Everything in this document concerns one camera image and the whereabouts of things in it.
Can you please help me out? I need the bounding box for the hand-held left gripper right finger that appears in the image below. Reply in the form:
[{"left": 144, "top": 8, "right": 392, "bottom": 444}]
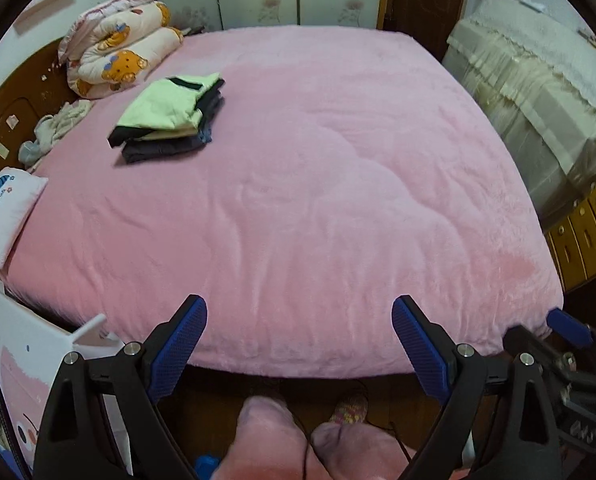
[{"left": 391, "top": 295, "right": 564, "bottom": 480}]

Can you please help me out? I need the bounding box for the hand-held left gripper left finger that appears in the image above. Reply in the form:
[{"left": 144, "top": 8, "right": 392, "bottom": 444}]
[{"left": 32, "top": 293, "right": 209, "bottom": 480}]

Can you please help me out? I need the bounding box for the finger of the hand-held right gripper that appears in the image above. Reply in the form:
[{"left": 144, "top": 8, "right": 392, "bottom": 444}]
[
  {"left": 546, "top": 308, "right": 596, "bottom": 376},
  {"left": 503, "top": 324, "right": 596, "bottom": 391}
]

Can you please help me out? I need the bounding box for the green and black hooded jacket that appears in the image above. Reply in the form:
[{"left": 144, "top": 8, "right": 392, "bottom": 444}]
[{"left": 107, "top": 74, "right": 226, "bottom": 150}]

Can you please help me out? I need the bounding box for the yellow wooden drawer cabinet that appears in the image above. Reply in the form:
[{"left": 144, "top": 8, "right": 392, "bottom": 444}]
[{"left": 543, "top": 170, "right": 596, "bottom": 293}]

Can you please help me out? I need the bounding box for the colourful knitted slipper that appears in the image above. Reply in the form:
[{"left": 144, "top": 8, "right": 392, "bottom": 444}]
[{"left": 328, "top": 392, "right": 369, "bottom": 426}]

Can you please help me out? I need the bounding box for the white and pink bedside furniture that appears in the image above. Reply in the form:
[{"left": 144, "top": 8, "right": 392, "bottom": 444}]
[{"left": 0, "top": 277, "right": 134, "bottom": 480}]

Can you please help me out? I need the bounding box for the folded navy garment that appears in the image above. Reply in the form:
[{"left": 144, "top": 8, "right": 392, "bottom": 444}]
[{"left": 122, "top": 135, "right": 209, "bottom": 164}]

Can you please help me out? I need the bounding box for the pink fluffy bed blanket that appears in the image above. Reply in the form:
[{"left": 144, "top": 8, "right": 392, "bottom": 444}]
[{"left": 0, "top": 25, "right": 564, "bottom": 378}]

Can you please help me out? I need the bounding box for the white pillow with blue print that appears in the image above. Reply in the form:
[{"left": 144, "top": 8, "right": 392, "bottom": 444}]
[{"left": 0, "top": 167, "right": 49, "bottom": 270}]

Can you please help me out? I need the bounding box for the cream covered furniture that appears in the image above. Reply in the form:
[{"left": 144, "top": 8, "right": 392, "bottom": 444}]
[{"left": 442, "top": 20, "right": 596, "bottom": 221}]

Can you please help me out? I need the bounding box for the grey crumpled cloth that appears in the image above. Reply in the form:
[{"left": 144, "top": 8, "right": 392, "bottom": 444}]
[{"left": 18, "top": 137, "right": 54, "bottom": 165}]

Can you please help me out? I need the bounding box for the beige crumpled cloth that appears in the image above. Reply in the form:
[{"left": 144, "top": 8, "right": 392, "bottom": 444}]
[{"left": 34, "top": 100, "right": 93, "bottom": 143}]

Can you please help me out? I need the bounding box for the cream lace cover cloth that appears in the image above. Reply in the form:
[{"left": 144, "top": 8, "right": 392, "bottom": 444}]
[{"left": 470, "top": 0, "right": 596, "bottom": 133}]

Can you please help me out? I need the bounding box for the stack of wooden pieces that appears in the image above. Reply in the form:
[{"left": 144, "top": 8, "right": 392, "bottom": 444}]
[{"left": 575, "top": 25, "right": 596, "bottom": 56}]

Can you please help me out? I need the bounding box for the brown wooden headboard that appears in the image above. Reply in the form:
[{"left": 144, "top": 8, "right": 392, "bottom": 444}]
[{"left": 0, "top": 37, "right": 79, "bottom": 181}]

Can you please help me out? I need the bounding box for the folded bear print quilt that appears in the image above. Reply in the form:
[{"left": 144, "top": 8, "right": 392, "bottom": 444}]
[{"left": 58, "top": 0, "right": 185, "bottom": 100}]

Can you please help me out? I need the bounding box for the brown wooden door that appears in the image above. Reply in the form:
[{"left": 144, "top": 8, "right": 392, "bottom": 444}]
[{"left": 383, "top": 0, "right": 471, "bottom": 61}]

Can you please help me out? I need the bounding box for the pale wall shelf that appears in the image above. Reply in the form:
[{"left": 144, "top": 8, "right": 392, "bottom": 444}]
[{"left": 15, "top": 0, "right": 79, "bottom": 36}]

